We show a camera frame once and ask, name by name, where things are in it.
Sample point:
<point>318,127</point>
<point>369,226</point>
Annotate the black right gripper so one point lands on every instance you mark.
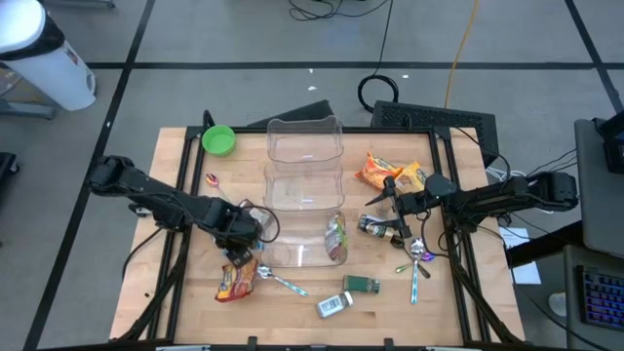
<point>414,202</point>

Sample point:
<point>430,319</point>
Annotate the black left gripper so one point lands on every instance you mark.
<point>229,219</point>

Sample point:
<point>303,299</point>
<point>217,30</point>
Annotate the small jar brown lid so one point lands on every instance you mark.
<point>385,208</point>

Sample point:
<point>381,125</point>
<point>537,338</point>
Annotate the dark-label spice jar gold cap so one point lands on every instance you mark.
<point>373,230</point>

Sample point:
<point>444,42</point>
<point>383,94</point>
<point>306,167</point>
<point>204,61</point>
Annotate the brown spice jar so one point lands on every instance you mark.
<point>246,203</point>

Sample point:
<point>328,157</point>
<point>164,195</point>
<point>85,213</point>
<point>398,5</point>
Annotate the green red snack packet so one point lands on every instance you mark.
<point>335,239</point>

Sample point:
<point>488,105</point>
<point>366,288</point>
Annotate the green plastic bowl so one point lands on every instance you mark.
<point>219,141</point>

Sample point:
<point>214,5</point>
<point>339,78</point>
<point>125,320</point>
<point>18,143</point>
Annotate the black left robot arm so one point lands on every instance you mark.
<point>146,187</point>

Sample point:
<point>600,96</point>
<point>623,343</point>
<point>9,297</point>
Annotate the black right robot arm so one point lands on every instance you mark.
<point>512,195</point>

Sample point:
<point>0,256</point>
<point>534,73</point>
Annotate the orange ramen packet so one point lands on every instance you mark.
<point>375,173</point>

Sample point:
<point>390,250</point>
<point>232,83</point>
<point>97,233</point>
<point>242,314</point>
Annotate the dark brown spoon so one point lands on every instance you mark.
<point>397,242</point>

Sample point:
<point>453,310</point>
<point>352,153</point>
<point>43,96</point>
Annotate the black mesh computer case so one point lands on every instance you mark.
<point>429,117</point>

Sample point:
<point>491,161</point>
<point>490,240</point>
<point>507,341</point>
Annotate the white-label spice jar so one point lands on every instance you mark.
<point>334,305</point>

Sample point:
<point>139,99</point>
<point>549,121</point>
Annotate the silver clamp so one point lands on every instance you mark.
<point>141,210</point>

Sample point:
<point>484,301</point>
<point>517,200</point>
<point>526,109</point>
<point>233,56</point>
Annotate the clear three-compartment plastic bin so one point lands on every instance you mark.
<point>292,146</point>

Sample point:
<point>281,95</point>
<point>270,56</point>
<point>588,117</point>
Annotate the black desk base bar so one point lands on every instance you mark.
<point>536,246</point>

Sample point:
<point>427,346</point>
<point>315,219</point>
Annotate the white paper sheet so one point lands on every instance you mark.
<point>526,273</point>

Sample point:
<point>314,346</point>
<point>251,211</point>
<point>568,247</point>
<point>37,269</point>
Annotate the small grey desk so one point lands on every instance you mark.
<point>571,292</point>

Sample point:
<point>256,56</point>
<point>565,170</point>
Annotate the backlit keyboard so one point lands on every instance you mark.
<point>602,297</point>

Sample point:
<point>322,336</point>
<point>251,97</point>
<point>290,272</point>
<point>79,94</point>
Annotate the small black desktop box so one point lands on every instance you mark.
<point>615,151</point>

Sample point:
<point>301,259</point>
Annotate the black chair base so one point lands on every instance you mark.
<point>6,166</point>

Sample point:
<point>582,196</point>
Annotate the grey table foot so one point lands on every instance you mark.
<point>29,111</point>

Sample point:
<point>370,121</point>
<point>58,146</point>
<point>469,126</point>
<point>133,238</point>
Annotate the white trash can black liner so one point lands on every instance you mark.
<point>49,73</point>

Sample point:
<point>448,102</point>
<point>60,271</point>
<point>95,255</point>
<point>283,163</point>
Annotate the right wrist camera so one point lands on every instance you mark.
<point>439,185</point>

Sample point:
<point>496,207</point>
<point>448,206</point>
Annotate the black aluminium table frame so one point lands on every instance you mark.
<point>253,130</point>

